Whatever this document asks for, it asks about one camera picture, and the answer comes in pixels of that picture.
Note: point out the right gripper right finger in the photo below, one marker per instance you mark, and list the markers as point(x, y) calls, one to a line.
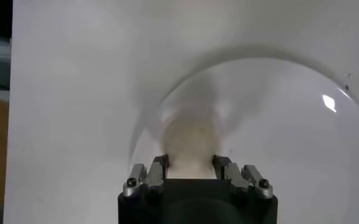
point(237, 179)

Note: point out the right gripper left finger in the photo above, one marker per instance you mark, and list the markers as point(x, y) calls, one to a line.
point(154, 179)

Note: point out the white steamed baozi bun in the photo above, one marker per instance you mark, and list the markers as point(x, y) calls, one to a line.
point(191, 146)

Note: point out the white round plate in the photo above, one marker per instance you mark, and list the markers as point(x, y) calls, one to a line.
point(289, 137)

